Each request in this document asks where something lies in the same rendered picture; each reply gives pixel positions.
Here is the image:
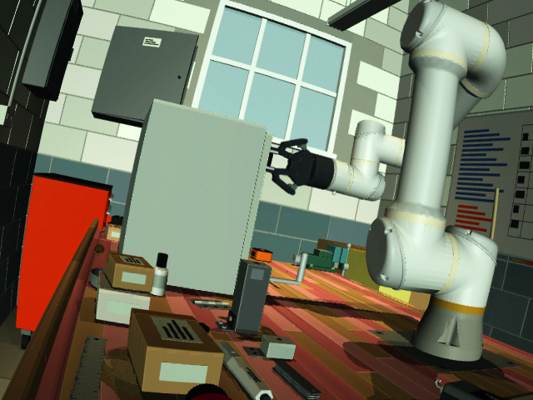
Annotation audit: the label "black wall box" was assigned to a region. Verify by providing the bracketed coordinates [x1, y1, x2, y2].
[20, 0, 85, 102]

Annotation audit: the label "white bottle black cap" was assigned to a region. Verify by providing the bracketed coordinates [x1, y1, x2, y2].
[150, 252, 170, 298]

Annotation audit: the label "grey wall conduit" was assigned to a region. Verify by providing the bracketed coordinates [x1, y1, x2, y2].
[7, 0, 44, 108]

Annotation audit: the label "grey metal bar tool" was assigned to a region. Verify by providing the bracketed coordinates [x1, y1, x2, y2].
[217, 341, 268, 400]

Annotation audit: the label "red round knob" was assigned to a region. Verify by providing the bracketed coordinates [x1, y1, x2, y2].
[184, 384, 228, 400]

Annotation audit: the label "grey notice board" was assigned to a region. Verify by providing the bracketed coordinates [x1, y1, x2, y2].
[446, 113, 533, 256]

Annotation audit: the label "steel hinge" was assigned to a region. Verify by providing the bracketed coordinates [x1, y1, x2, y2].
[192, 297, 229, 310]

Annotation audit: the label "large brown cardboard box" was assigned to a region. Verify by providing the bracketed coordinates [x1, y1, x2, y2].
[126, 308, 227, 395]

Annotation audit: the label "wooden stick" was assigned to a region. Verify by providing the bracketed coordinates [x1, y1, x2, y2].
[488, 187, 501, 241]

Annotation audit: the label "dark grey wall cabinet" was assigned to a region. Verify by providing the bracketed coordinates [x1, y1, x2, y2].
[91, 25, 201, 127]

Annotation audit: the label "grey tape roll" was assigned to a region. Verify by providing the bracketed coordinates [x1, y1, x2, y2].
[90, 267, 112, 289]

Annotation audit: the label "orange tape measure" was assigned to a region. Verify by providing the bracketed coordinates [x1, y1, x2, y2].
[248, 246, 273, 264]

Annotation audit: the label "small brown cardboard box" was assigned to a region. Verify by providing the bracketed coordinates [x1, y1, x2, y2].
[105, 251, 156, 292]

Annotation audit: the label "white framed window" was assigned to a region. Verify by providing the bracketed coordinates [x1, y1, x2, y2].
[190, 0, 353, 153]

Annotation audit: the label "white cardboard box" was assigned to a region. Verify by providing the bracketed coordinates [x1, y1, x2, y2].
[96, 284, 152, 327]

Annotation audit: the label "light grey small block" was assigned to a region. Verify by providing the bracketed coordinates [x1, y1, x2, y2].
[259, 333, 297, 360]

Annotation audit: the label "green bench vise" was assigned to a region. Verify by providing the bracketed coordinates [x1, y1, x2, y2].
[300, 240, 351, 277]

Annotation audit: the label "grey wall cupboard body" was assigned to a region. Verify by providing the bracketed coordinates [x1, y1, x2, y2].
[118, 98, 270, 298]

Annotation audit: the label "steel ruler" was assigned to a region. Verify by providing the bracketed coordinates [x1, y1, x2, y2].
[73, 336, 107, 400]

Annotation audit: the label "grey crank handle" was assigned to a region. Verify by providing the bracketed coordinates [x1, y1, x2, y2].
[269, 252, 310, 289]

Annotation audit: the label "dark flat metal bars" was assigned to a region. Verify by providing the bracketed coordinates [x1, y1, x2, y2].
[271, 359, 324, 400]

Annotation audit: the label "metal cupboard door handle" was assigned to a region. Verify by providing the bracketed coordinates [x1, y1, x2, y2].
[267, 143, 289, 173]

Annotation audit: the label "dark grey upright box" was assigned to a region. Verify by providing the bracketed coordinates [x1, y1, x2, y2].
[216, 258, 272, 336]

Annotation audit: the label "yellow flat box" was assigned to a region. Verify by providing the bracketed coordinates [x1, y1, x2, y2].
[376, 282, 431, 310]

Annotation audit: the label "grey cupboard door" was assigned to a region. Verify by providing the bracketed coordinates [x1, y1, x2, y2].
[239, 126, 275, 298]

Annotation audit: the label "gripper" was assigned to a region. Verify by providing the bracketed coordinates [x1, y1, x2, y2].
[270, 137, 336, 196]

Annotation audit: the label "red tool cabinet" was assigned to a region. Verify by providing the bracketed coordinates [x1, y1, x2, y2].
[15, 172, 114, 350]

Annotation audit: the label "olive green box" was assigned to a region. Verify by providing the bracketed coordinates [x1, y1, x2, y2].
[344, 244, 377, 289]

